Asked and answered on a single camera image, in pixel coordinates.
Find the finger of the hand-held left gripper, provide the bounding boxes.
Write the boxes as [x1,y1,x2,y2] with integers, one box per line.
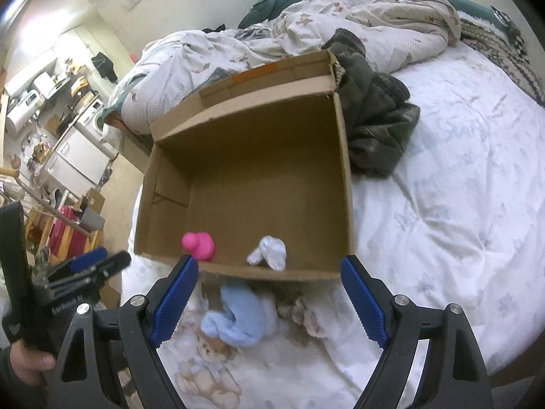
[48,247,108,277]
[85,251,132,283]

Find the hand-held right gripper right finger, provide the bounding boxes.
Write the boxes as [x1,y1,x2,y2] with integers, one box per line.
[340,255,495,409]

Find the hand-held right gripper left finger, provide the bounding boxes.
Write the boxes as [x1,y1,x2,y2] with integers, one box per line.
[53,254,199,409]

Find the light blue sock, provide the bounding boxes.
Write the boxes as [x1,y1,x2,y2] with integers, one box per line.
[200,285,278,348]

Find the brown cardboard box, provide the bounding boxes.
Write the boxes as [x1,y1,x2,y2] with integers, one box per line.
[133,49,356,283]

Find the person's left hand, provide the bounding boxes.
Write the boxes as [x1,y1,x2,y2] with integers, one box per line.
[7,340,57,388]

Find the pink bag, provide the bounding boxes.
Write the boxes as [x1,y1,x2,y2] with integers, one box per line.
[48,205,87,257]

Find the grey box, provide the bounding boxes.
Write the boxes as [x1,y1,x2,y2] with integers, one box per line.
[80,210,106,233]

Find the wooden rack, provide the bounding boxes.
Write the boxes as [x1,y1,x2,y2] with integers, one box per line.
[25,204,104,261]

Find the white cabinet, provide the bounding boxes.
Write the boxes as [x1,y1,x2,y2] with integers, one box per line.
[42,127,112,190]

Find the white sock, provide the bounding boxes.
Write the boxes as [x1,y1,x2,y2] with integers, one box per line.
[246,236,287,271]

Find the white washing machine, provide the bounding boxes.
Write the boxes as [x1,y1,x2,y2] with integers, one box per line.
[76,99,112,142]

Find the white water heater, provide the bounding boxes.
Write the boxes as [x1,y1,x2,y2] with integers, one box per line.
[5,100,41,134]

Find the black hanging garment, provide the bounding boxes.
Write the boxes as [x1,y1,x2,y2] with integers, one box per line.
[91,52,119,82]

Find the dark green fleece garment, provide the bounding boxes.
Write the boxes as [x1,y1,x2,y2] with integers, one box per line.
[321,28,422,179]

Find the beige patterned duvet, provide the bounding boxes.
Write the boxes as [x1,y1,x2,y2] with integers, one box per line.
[106,0,463,135]

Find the patterned knit blanket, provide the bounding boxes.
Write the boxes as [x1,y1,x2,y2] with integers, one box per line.
[459,5,545,108]

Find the dark green cloth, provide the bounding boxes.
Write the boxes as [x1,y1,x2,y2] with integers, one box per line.
[237,0,316,30]

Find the teal pillow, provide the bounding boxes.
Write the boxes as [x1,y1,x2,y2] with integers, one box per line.
[392,0,505,24]

